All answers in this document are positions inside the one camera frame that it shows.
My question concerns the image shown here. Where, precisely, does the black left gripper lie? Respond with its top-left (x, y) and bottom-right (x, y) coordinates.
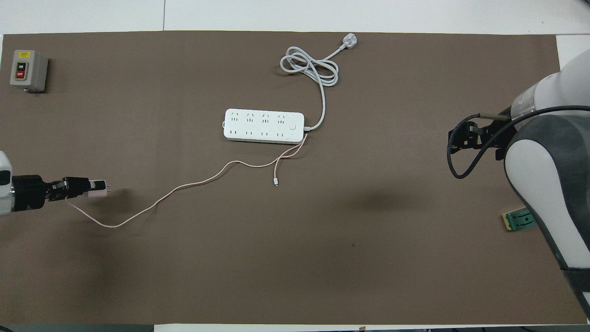
top-left (11, 174), bottom-right (105, 212)

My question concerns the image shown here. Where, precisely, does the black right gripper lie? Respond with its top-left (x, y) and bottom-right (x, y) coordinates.
top-left (448, 107), bottom-right (520, 162)

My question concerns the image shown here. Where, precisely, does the pink charger plug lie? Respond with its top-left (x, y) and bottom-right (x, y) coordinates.
top-left (87, 180), bottom-right (112, 198)

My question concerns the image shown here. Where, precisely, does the pink charging cable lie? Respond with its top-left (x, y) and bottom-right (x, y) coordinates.
top-left (66, 133), bottom-right (308, 229)

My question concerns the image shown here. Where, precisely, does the green circuit board connector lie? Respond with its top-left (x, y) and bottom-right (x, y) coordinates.
top-left (501, 207), bottom-right (537, 232)

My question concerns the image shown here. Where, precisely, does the white power strip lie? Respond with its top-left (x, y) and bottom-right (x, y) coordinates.
top-left (223, 108), bottom-right (306, 145)

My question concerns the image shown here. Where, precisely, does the brown table mat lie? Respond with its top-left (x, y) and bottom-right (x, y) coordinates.
top-left (0, 31), bottom-right (588, 326)

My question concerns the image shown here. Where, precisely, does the grey on-off switch box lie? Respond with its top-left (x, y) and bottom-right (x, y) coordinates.
top-left (10, 50), bottom-right (48, 93)

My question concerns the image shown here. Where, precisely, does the white power strip cord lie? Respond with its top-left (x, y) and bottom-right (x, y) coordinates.
top-left (280, 33), bottom-right (359, 132)

